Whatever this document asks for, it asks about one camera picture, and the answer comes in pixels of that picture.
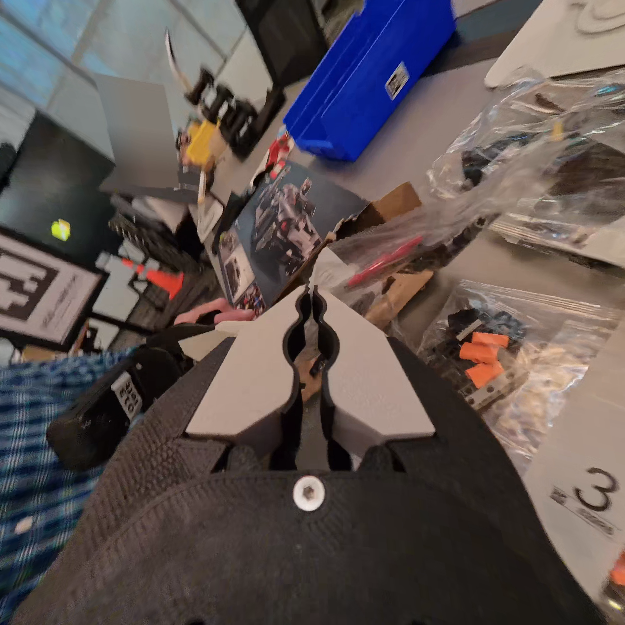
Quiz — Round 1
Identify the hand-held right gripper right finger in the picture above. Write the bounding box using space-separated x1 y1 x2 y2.
312 285 436 465

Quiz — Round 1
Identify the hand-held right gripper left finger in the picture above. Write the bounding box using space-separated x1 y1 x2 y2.
186 285 313 462

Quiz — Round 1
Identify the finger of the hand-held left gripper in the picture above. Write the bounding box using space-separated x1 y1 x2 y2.
178 320 245 363

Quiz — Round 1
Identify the printed cardboard lego box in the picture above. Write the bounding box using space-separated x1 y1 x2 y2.
215 161 435 329

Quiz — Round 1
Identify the person's left hand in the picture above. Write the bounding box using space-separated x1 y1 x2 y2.
173 299 257 327

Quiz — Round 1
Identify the orange traffic cone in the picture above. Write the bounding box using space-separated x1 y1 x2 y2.
122 258 185 299

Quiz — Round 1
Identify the blue plaid clothing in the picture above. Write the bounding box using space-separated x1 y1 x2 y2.
0 346 145 625

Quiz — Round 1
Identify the black ribbed object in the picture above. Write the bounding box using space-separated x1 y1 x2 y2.
108 209 202 275

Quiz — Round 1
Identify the clear bag with orange pieces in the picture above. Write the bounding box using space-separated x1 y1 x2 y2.
419 280 622 472

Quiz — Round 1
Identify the black framed marker board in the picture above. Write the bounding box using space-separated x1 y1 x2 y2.
0 226 109 351

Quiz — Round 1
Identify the red toy figure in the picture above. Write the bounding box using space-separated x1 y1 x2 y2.
265 133 295 180

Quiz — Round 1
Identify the black box with yellow sticker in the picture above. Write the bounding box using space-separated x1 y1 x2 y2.
0 111 116 267

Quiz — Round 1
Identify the white paper parts bag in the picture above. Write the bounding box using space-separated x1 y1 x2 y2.
521 322 625 611
483 0 625 90

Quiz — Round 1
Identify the large clear parts bag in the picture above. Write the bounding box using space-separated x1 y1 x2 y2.
337 67 625 294

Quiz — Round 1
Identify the blue plastic bin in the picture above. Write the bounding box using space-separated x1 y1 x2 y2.
283 0 458 163

